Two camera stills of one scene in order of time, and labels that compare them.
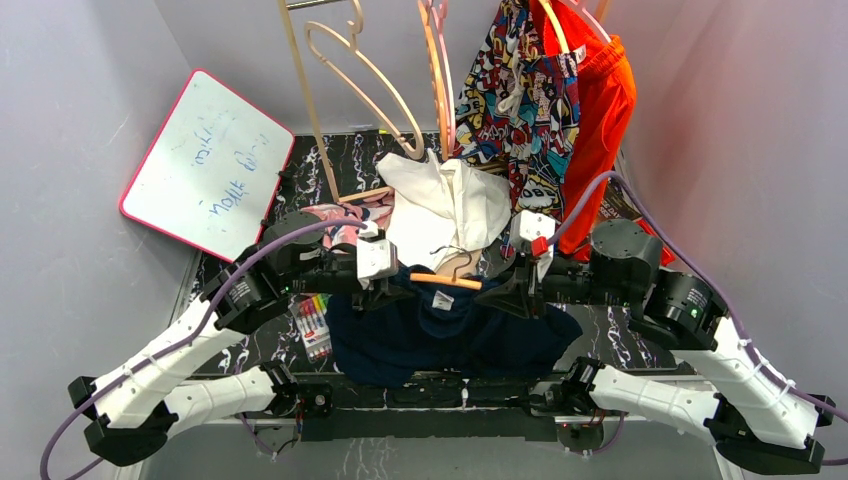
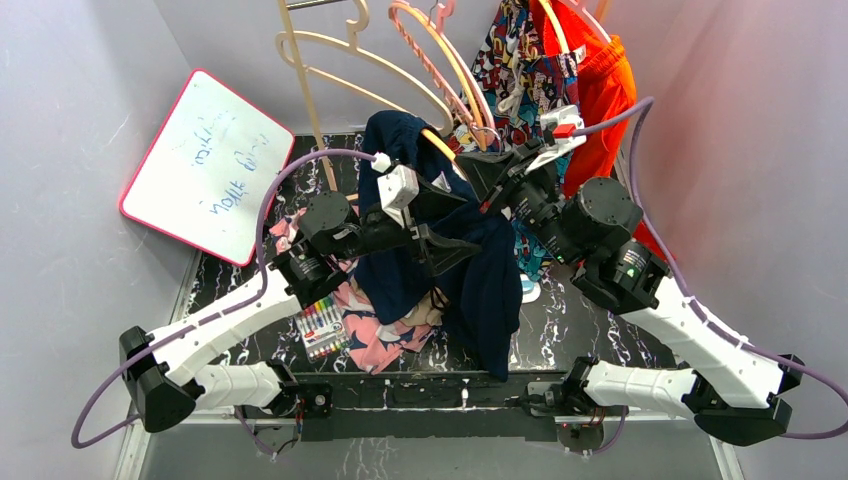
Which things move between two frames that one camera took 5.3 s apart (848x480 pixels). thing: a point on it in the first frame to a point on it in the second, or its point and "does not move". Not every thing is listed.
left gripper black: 378,292 to 436,253
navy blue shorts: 434,333 to 411,174
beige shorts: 465,263 to 429,310
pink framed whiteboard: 209,169 does not move
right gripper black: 522,291 to 484,171
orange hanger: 449,280 to 445,149
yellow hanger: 562,40 does not move
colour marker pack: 309,310 does not move
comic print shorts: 518,107 does not move
